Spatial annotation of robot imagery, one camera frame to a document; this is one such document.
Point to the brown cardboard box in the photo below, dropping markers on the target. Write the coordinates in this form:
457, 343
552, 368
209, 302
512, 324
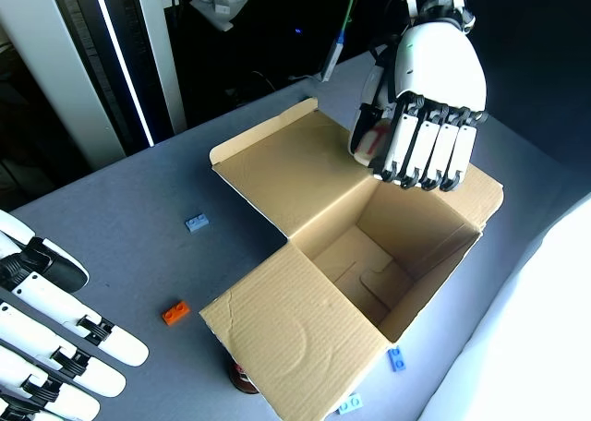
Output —
300, 176

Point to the grey table cloth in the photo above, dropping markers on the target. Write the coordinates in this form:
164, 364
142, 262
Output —
115, 208

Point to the white cabinet frame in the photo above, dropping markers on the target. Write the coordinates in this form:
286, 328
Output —
46, 70

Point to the white light strip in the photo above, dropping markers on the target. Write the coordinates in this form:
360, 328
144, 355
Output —
120, 56

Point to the brown round object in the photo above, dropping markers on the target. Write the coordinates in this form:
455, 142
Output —
242, 381

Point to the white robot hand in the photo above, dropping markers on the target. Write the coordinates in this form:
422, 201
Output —
46, 296
438, 65

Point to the light blue flat brick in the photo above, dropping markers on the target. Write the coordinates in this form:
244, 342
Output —
350, 404

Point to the orange flat brick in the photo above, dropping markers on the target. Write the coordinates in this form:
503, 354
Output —
176, 313

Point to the white plastic parts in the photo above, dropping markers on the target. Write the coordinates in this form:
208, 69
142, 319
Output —
217, 12

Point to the white sheet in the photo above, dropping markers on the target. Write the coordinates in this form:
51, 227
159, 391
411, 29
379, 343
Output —
531, 324

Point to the grey-blue flat brick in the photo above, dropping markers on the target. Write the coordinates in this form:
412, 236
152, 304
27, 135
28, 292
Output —
197, 223

